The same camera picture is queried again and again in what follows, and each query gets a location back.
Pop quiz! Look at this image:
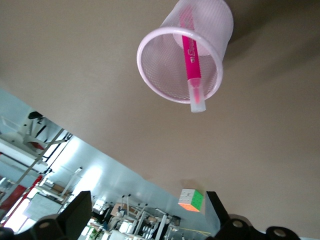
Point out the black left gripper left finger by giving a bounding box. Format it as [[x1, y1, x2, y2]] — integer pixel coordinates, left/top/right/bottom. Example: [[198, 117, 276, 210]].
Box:
[[14, 190, 94, 240]]

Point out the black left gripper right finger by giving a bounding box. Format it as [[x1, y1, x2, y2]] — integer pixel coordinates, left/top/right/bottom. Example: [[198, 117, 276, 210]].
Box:
[[204, 190, 304, 240]]

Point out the pink marker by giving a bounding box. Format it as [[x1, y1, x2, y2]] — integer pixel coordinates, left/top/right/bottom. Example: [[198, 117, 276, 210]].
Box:
[[178, 6, 208, 114]]

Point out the colourful puzzle cube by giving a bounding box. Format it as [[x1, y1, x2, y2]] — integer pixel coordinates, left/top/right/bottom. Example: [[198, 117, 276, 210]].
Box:
[[177, 188, 205, 213]]

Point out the red panel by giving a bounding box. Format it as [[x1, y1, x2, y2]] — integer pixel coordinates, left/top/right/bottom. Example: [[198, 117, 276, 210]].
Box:
[[0, 174, 44, 218]]

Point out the white black machine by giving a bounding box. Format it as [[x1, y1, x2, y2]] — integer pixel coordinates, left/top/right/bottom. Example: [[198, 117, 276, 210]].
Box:
[[0, 110, 50, 166]]

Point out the pink mesh cup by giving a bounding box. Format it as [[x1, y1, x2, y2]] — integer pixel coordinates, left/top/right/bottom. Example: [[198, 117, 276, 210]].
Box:
[[136, 0, 235, 105]]

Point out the metal diagonal frame bar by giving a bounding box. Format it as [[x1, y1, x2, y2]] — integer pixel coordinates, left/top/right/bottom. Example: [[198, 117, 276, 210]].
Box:
[[0, 127, 74, 208]]

